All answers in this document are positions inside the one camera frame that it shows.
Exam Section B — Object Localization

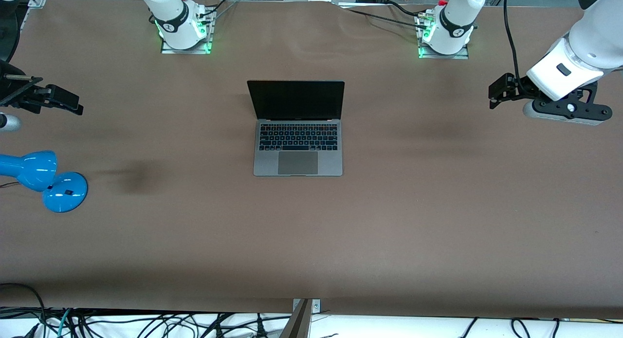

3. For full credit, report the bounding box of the grey laptop with black screen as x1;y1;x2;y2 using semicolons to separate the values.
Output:
247;80;345;177

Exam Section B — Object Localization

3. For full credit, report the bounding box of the blue desk lamp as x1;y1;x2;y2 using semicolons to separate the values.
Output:
0;150;89;213

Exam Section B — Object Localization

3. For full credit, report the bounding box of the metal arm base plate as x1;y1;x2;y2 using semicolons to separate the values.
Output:
161;35;214;55
418;42;470;60

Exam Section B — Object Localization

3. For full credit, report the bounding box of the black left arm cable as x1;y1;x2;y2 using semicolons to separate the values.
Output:
503;0;525;85

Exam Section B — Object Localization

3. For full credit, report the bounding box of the black cable on table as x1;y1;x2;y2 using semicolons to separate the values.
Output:
339;1;431;29

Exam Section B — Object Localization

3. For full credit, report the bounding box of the black looped floor cable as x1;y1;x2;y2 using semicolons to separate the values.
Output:
0;282;48;329

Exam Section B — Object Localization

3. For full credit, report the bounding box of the teal floor cable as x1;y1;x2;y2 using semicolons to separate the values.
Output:
55;308;74;338

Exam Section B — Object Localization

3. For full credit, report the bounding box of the thin black floor cable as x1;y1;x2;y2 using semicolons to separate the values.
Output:
510;318;533;338
460;317;481;338

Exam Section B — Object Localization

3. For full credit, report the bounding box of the metal table edge bracket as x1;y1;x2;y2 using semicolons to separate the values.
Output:
280;298;322;338

